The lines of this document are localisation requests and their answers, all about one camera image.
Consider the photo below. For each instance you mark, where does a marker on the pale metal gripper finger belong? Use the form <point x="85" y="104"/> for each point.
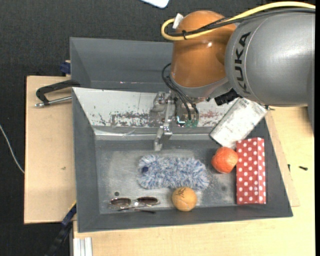
<point x="162" y="138"/>

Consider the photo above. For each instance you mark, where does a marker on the blue and white fluffy cloth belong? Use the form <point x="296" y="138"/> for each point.
<point x="172" y="172"/>

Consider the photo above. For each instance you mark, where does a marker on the grey metal bin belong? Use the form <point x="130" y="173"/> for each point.
<point x="120" y="160"/>

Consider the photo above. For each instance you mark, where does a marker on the yellow-orange ball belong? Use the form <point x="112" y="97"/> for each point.
<point x="184" y="199"/>

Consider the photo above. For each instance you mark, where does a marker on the orange fruit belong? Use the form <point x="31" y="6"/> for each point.
<point x="224" y="160"/>

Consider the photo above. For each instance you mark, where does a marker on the white box with print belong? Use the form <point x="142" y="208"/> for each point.
<point x="237" y="123"/>

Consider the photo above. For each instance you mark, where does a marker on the brown-lensed sunglasses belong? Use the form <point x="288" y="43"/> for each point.
<point x="125" y="202"/>

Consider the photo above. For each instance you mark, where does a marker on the red box with white dots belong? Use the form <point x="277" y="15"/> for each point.
<point x="250" y="172"/>

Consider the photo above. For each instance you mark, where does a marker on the small black screw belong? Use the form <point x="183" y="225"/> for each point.
<point x="303" y="168"/>

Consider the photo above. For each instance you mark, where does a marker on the black cylinder on white bracket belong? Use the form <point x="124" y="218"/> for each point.
<point x="226" y="97"/>

